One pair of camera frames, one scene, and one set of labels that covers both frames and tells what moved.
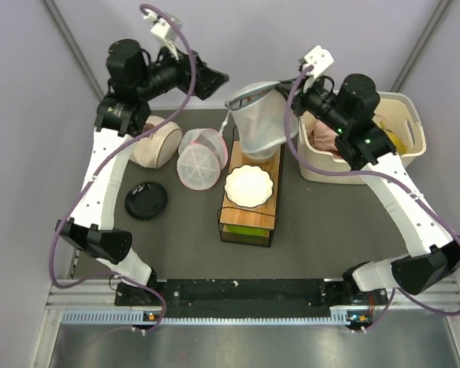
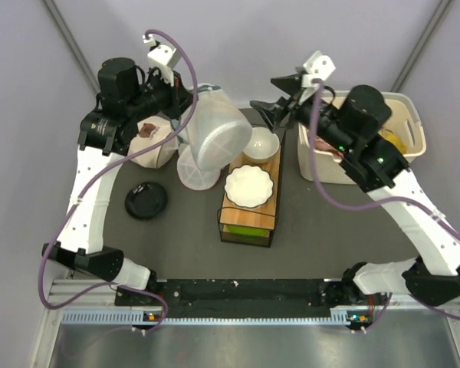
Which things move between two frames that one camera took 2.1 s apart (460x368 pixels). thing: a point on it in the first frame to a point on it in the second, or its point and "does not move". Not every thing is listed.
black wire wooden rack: [254, 226] does not move
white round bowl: [260, 153] does not move
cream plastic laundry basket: [399, 109] does not move
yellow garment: [400, 147] does not move
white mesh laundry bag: [259, 113] to [215, 133]
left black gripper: [207, 80] to [179, 97]
